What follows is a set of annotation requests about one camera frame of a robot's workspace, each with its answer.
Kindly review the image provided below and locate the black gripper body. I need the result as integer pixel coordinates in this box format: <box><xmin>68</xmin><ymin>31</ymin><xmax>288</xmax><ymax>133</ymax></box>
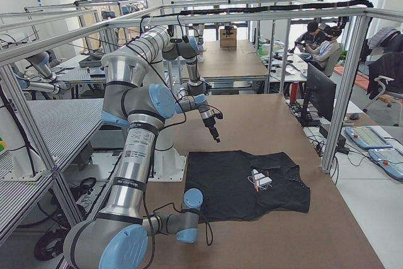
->
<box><xmin>201</xmin><ymin>110</ymin><xmax>223</xmax><ymax>143</ymax></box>

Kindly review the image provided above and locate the black t-shirt with print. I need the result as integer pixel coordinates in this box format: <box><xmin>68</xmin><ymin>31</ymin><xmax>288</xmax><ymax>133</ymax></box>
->
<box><xmin>185</xmin><ymin>151</ymin><xmax>310</xmax><ymax>222</ymax></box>

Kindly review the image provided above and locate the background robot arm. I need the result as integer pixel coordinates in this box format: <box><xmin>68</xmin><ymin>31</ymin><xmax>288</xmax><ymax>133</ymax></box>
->
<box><xmin>11</xmin><ymin>50</ymin><xmax>72</xmax><ymax>95</ymax></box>

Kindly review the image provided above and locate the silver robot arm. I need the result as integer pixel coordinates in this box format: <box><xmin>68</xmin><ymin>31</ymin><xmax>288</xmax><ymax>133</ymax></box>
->
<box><xmin>63</xmin><ymin>26</ymin><xmax>219</xmax><ymax>268</ymax></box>
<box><xmin>162</xmin><ymin>36</ymin><xmax>223</xmax><ymax>142</ymax></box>

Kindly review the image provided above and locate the cardboard box on far table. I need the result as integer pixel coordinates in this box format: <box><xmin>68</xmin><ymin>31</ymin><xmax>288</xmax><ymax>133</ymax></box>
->
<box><xmin>219</xmin><ymin>28</ymin><xmax>237</xmax><ymax>48</ymax></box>

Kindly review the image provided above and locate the red thermos bottle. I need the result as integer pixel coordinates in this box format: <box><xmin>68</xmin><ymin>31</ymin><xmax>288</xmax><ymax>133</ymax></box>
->
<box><xmin>290</xmin><ymin>81</ymin><xmax>299</xmax><ymax>102</ymax></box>

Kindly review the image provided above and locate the black Huawei monitor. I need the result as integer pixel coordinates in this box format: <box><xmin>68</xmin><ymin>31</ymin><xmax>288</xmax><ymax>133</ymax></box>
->
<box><xmin>299</xmin><ymin>65</ymin><xmax>336</xmax><ymax>127</ymax></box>

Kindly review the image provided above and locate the person in dark jacket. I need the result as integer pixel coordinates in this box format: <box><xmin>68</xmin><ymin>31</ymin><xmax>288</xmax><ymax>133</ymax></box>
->
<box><xmin>293</xmin><ymin>21</ymin><xmax>325</xmax><ymax>52</ymax></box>

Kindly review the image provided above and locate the person with VR headset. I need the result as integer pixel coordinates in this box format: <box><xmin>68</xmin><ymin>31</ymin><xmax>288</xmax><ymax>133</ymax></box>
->
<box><xmin>304</xmin><ymin>26</ymin><xmax>342</xmax><ymax>77</ymax></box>

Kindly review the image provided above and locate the blue grey teach pendant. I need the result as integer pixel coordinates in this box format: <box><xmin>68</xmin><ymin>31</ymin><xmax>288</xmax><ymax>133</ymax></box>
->
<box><xmin>344</xmin><ymin>126</ymin><xmax>392</xmax><ymax>150</ymax></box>

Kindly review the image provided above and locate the office chair with dark coat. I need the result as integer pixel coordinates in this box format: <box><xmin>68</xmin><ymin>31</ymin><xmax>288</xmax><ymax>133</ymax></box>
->
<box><xmin>363</xmin><ymin>27</ymin><xmax>402</xmax><ymax>112</ymax></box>

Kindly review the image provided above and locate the aluminium overhead frame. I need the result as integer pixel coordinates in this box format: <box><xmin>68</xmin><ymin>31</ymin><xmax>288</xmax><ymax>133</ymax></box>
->
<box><xmin>1</xmin><ymin>0</ymin><xmax>402</xmax><ymax>242</ymax></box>

